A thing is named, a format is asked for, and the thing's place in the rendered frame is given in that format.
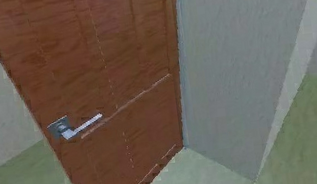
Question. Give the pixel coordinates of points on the brown wooden room door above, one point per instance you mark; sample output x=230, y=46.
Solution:
x=108, y=52

